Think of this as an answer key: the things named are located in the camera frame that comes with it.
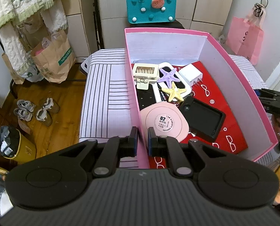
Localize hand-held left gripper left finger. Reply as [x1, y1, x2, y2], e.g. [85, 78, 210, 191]
[59, 126, 139, 178]

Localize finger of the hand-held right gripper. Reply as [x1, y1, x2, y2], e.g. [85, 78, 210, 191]
[254, 88, 280, 98]

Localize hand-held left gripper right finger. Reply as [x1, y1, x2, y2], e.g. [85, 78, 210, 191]
[148, 127, 227, 177]

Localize pink round compact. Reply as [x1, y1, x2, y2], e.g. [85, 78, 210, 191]
[140, 102, 190, 144]

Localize black device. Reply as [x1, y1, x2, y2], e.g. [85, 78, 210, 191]
[136, 86, 156, 110]

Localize black rectangular case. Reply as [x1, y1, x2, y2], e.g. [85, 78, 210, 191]
[179, 96, 226, 143]

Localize yellow starfish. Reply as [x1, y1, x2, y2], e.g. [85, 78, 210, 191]
[161, 81, 187, 103]

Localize cream clip holder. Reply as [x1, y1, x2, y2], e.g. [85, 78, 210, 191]
[132, 63, 159, 90]

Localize purple starfish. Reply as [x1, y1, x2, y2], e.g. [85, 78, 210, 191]
[157, 67, 178, 89]

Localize white charger plug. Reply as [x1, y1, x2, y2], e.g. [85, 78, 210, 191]
[178, 63, 204, 86]

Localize pink cardboard box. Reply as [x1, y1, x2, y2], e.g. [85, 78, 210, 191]
[124, 27, 280, 170]

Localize red cloth with glasses print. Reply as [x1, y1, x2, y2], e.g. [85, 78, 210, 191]
[149, 60, 249, 170]

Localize striped tablecloth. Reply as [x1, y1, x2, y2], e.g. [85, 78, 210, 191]
[79, 49, 274, 167]

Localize pink shopping bag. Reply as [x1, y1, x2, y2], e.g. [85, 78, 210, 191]
[226, 3, 265, 65]

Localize yellow bin with black bag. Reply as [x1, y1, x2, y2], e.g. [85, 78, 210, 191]
[0, 125, 37, 163]

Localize beige wardrobe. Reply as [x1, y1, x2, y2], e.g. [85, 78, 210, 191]
[96, 0, 237, 50]

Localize black suitcase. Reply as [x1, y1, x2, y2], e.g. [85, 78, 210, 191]
[129, 20, 185, 30]

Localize brown paper bag green label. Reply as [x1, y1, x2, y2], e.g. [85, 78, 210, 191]
[30, 29, 77, 83]

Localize white printed plastic bag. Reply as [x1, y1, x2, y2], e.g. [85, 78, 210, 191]
[24, 62, 45, 82]

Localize beige tall cabinet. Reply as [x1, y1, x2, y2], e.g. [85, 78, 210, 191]
[60, 0, 100, 58]

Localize black clothes rack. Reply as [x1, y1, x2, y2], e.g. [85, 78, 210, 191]
[9, 78, 89, 99]

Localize teal felt handbag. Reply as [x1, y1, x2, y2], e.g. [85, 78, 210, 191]
[126, 0, 175, 24]

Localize plain brown paper bag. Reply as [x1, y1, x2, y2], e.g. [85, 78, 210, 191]
[1, 52, 25, 85]

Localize black hair ties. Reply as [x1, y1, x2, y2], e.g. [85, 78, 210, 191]
[254, 0, 269, 17]

